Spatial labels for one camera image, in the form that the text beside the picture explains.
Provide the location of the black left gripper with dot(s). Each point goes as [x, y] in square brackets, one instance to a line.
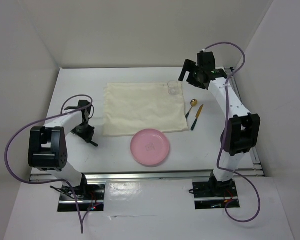
[88, 135]

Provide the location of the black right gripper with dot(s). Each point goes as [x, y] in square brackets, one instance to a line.
[189, 66]

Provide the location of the gold fork green handle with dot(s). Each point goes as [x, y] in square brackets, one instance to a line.
[94, 144]

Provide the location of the clear plastic cup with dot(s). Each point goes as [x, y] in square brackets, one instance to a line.
[173, 87]

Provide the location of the cream cloth placemat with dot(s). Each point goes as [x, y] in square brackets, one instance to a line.
[132, 107]

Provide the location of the pink round plate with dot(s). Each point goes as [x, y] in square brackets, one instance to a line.
[149, 147]

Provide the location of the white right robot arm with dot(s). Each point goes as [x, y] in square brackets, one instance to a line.
[241, 132]

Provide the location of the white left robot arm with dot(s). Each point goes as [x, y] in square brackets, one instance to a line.
[48, 151]

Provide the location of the gold spoon green handle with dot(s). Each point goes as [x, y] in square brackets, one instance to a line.
[193, 103]

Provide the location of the gold knife green handle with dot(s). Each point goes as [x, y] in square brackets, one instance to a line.
[197, 117]

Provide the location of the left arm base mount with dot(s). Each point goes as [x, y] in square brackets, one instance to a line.
[91, 200]

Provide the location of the aluminium front frame rail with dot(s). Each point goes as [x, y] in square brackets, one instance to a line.
[140, 175]

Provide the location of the aluminium frame rail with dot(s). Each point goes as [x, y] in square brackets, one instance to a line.
[140, 175]
[244, 85]

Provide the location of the aluminium right frame rail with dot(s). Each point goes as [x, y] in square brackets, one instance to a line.
[244, 85]

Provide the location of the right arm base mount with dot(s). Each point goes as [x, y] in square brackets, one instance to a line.
[207, 198]

